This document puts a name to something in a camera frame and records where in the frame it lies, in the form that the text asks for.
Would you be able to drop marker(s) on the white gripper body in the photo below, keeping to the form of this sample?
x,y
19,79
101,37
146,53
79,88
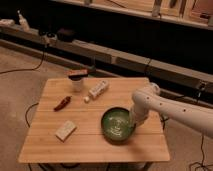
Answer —
x,y
138,115

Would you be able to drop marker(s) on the green ceramic bowl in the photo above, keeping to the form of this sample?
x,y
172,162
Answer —
x,y
115,125

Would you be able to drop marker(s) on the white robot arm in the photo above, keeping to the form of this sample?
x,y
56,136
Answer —
x,y
148,98

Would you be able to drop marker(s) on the white tube with cap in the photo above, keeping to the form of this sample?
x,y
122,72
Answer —
x,y
96,91

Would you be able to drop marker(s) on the wooden table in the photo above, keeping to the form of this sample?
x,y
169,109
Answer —
x,y
86,144

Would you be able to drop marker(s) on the white rectangular sponge block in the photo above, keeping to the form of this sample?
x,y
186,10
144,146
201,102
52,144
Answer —
x,y
65,130

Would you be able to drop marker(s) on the red chili pepper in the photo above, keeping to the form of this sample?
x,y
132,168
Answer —
x,y
63,103

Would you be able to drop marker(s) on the red brown brush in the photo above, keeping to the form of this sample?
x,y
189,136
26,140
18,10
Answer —
x,y
78,73

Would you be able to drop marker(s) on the dark round object on ledge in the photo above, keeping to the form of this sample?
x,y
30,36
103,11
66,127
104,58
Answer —
x,y
66,35

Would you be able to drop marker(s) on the white spray bottle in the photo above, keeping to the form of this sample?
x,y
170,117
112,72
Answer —
x,y
23,22

